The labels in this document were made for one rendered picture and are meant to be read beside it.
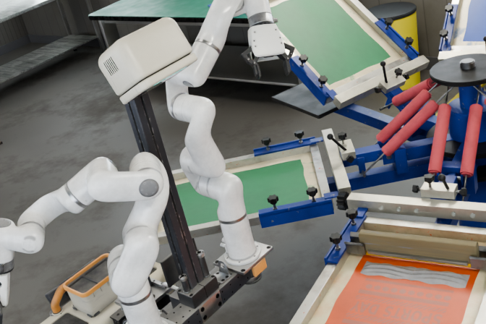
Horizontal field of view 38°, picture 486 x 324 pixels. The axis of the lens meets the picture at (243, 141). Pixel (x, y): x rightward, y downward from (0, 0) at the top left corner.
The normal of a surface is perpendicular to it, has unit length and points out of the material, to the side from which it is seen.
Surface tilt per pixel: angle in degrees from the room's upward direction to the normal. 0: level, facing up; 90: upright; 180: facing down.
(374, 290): 0
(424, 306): 0
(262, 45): 56
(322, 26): 32
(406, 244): 90
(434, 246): 90
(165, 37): 63
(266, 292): 0
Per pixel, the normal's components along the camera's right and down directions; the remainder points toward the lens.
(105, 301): 0.75, 0.16
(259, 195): -0.22, -0.88
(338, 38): 0.08, -0.61
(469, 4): -0.44, -0.50
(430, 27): -0.63, 0.45
